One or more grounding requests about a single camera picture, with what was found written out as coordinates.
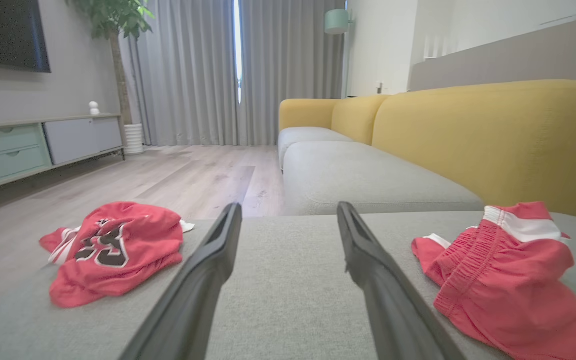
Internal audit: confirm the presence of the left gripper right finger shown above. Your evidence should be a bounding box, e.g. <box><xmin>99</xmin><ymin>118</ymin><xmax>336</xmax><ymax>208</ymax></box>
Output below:
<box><xmin>337</xmin><ymin>201</ymin><xmax>468</xmax><ymax>360</ymax></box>

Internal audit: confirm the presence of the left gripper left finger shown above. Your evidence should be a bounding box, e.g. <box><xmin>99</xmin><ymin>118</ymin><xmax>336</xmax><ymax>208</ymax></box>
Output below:
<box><xmin>118</xmin><ymin>202</ymin><xmax>243</xmax><ymax>360</ymax></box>

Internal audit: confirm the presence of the red numbered basketball jersey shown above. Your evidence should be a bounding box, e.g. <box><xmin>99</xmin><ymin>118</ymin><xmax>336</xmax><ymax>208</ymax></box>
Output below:
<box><xmin>39</xmin><ymin>201</ymin><xmax>196</xmax><ymax>309</ymax></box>

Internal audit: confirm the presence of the red shorts white trim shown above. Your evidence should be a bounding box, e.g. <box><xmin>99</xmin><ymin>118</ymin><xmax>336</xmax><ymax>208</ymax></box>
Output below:
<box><xmin>411</xmin><ymin>201</ymin><xmax>576</xmax><ymax>360</ymax></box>

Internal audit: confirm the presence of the large grey sofa ottoman cushion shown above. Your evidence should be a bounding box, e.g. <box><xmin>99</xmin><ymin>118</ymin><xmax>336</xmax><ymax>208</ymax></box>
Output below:
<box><xmin>0</xmin><ymin>210</ymin><xmax>576</xmax><ymax>360</ymax></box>

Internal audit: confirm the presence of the grey sofa seat cushion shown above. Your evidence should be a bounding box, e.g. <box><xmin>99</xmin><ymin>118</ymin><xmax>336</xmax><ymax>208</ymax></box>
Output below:
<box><xmin>283</xmin><ymin>141</ymin><xmax>485</xmax><ymax>217</ymax></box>
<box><xmin>277</xmin><ymin>126</ymin><xmax>356</xmax><ymax>171</ymax></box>

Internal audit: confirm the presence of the white ribbed plant pot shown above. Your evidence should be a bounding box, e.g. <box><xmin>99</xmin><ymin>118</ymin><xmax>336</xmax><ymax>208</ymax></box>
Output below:
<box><xmin>123</xmin><ymin>123</ymin><xmax>145</xmax><ymax>155</ymax></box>

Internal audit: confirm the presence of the narrow yellow sofa backrest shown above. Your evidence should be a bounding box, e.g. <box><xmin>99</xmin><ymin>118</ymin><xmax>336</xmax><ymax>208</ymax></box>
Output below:
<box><xmin>331</xmin><ymin>95</ymin><xmax>390</xmax><ymax>146</ymax></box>

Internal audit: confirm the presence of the wide yellow sofa backrest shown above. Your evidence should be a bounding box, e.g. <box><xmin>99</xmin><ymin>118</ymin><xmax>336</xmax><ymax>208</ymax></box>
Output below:
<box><xmin>372</xmin><ymin>79</ymin><xmax>576</xmax><ymax>221</ymax></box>

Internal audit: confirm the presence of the low green-grey TV cabinet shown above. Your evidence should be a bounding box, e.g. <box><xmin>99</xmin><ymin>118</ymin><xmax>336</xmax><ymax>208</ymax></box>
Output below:
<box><xmin>0</xmin><ymin>113</ymin><xmax>126</xmax><ymax>197</ymax></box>

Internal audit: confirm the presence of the yellow sofa armrest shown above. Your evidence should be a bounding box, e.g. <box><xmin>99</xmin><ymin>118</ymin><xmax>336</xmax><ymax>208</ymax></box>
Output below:
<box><xmin>279</xmin><ymin>98</ymin><xmax>343</xmax><ymax>132</ymax></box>

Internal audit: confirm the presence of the grey curtain panel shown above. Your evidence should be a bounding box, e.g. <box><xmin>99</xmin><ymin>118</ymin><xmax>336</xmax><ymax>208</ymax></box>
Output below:
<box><xmin>240</xmin><ymin>0</ymin><xmax>347</xmax><ymax>147</ymax></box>
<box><xmin>128</xmin><ymin>0</ymin><xmax>239</xmax><ymax>147</ymax></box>

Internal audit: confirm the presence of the white railing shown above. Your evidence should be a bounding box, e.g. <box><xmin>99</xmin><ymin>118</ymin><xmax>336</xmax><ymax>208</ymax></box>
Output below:
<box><xmin>423</xmin><ymin>34</ymin><xmax>456</xmax><ymax>61</ymax></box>

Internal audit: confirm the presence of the grey half-height partition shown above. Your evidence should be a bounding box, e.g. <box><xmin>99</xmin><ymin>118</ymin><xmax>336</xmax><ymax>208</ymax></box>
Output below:
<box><xmin>408</xmin><ymin>11</ymin><xmax>576</xmax><ymax>92</ymax></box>

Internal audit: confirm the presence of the green indoor tree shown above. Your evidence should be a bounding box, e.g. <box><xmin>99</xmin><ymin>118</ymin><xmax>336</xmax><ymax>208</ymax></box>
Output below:
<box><xmin>65</xmin><ymin>0</ymin><xmax>155</xmax><ymax>126</ymax></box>

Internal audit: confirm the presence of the black wall television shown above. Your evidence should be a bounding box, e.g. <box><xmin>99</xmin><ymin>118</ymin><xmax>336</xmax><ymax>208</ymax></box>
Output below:
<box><xmin>0</xmin><ymin>0</ymin><xmax>52</xmax><ymax>74</ymax></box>

